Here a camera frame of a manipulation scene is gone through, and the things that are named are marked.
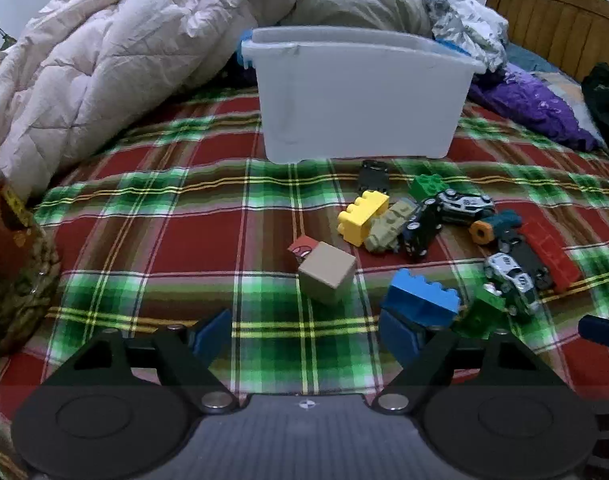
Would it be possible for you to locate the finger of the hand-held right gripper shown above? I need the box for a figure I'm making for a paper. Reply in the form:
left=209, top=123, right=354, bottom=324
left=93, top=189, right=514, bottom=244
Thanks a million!
left=578, top=315, right=609, bottom=352

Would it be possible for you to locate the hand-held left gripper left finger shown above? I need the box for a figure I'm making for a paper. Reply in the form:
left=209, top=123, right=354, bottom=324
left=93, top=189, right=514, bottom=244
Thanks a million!
left=42, top=308, right=238, bottom=413

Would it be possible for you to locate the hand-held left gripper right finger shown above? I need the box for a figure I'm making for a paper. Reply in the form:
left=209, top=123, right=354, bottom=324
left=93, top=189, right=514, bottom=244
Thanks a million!
left=371, top=308, right=567, bottom=413

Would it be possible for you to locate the blue toy building block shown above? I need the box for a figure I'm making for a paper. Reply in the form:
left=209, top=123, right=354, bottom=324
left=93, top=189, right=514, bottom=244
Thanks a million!
left=380, top=268, right=461, bottom=331

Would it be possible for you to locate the tan wooden cube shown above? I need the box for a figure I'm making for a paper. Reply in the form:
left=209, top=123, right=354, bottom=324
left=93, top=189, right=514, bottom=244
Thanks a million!
left=298, top=241, right=357, bottom=306

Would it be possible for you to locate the red patterned wooden cube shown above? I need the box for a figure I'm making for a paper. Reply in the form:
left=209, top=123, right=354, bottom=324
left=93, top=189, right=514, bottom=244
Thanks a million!
left=288, top=236, right=318, bottom=261

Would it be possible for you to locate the teal and orange toy cylinder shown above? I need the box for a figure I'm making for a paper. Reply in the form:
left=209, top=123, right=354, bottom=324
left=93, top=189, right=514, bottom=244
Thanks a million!
left=468, top=210, right=524, bottom=246

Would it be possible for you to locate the white plastic container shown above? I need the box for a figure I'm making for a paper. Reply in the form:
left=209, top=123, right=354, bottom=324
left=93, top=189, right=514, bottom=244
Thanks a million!
left=239, top=26, right=486, bottom=164

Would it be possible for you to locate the dark green toy block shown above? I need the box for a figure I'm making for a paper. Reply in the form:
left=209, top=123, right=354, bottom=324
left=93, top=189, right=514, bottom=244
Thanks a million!
left=453, top=285, right=507, bottom=339

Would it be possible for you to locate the red toy brick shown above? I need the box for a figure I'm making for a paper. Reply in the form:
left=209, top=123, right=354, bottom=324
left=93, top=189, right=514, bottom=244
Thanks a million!
left=521, top=215, right=582, bottom=293

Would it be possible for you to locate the plaid blanket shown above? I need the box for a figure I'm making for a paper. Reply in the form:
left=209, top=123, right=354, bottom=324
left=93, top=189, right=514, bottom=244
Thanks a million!
left=0, top=87, right=609, bottom=480

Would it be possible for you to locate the black flat toy car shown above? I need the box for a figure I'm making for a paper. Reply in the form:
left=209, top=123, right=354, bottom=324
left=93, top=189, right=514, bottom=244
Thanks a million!
left=498, top=230, right=552, bottom=291

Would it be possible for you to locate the silver toy car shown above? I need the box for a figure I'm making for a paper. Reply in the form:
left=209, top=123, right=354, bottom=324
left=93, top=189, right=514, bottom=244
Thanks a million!
left=484, top=253, right=541, bottom=317

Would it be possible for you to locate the olive toy tank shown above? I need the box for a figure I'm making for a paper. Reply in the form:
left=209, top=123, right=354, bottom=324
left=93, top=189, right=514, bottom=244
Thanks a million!
left=364, top=197, right=417, bottom=255

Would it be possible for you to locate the yellow toy building block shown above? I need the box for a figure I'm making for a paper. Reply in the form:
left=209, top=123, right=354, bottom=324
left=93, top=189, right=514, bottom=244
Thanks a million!
left=337, top=190, right=390, bottom=247

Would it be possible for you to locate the white police toy car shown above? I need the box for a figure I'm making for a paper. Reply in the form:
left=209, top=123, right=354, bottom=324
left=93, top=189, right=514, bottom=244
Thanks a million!
left=437, top=189, right=496, bottom=226

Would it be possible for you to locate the green toy building block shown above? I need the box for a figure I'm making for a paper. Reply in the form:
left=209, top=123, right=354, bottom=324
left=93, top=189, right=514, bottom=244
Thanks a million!
left=409, top=174, right=447, bottom=202

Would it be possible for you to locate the overturned black toy car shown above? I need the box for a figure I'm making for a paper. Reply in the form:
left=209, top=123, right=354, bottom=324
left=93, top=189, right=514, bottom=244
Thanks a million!
left=358, top=160, right=389, bottom=196

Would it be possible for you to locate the brown patterned bag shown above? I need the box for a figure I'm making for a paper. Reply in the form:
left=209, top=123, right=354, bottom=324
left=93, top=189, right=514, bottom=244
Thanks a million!
left=0, top=180, right=62, bottom=356

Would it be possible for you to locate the dark green cloth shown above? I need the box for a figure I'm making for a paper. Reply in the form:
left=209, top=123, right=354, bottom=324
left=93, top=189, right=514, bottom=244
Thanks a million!
left=581, top=62, right=609, bottom=181

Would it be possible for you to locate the striped patterned pillow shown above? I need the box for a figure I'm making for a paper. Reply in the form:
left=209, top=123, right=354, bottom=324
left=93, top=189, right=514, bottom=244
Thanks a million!
left=534, top=71, right=601, bottom=133

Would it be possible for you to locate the purple cloth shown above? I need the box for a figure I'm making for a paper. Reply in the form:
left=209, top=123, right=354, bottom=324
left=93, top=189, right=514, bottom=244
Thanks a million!
left=467, top=62, right=605, bottom=152

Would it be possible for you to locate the blue pillow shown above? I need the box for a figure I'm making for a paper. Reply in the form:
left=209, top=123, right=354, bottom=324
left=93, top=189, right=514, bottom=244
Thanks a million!
left=504, top=42, right=560, bottom=74

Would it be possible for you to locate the pale pink quilt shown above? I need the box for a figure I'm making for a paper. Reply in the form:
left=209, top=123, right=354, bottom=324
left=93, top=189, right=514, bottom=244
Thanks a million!
left=0, top=0, right=420, bottom=198

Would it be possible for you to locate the grey floral cloth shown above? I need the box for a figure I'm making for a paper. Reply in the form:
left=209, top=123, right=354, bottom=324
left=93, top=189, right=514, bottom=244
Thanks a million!
left=404, top=0, right=510, bottom=73

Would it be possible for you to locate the wooden headboard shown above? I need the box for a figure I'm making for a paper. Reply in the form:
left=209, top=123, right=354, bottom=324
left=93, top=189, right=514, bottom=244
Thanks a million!
left=487, top=0, right=609, bottom=83

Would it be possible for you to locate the grey duvet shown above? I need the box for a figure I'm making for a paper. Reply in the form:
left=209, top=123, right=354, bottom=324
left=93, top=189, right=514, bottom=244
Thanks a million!
left=279, top=0, right=435, bottom=39

